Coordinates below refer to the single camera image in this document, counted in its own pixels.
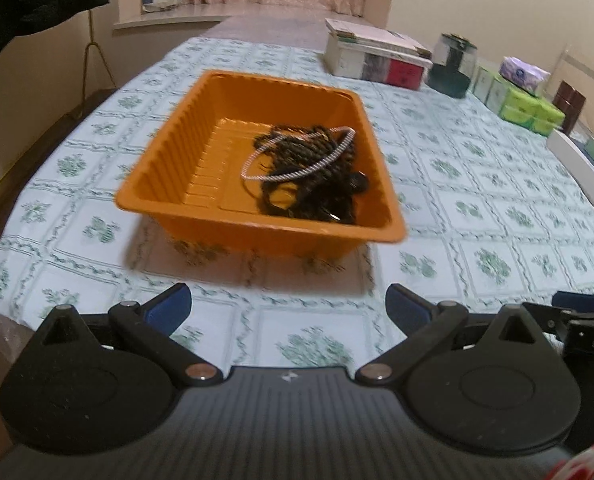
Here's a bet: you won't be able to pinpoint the orange plastic tray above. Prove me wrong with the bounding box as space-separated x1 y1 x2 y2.
116 70 406 259

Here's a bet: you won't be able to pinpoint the green patterned tablecloth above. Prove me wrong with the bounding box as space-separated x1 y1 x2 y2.
0 34 594 371

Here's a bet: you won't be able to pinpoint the white box edge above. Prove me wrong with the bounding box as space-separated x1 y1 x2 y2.
546 131 594 206

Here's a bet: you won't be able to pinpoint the green tissue packs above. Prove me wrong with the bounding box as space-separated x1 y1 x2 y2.
472 65 565 136

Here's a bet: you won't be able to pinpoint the dark brown wooden box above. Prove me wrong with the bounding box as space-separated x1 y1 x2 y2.
552 80 586 136

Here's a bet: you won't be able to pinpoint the purple tissue pack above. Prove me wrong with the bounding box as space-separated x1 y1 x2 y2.
500 56 551 96

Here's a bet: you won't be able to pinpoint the white red box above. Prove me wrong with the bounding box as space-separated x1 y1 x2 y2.
324 34 432 90

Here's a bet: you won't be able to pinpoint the dark glass jar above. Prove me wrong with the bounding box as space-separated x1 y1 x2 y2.
426 34 478 99

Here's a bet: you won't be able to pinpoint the metal coat rack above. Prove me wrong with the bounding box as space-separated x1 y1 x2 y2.
75 8 118 111

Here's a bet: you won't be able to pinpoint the stack of books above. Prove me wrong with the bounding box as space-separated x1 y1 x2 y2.
325 18 431 60

